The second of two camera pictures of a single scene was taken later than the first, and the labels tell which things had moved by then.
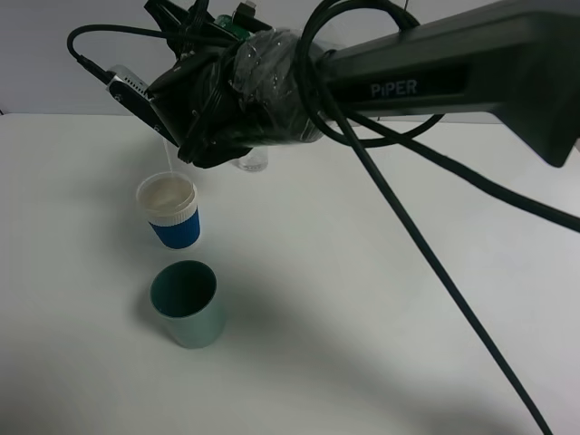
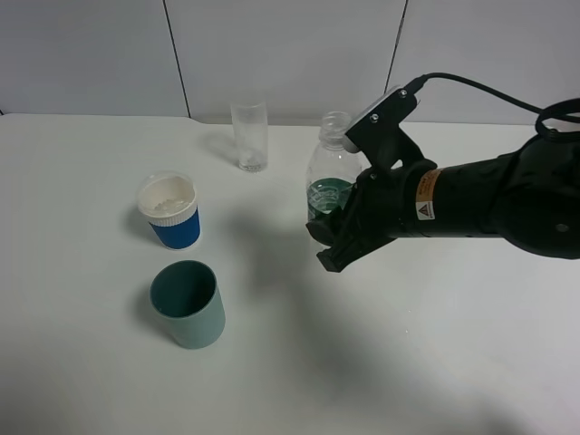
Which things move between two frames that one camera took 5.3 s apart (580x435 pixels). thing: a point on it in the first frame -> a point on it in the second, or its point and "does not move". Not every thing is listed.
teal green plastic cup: x=185 y=294 does not move
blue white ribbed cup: x=169 y=199 does not move
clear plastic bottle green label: x=226 y=22 -> x=333 y=168
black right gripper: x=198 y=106 -> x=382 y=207
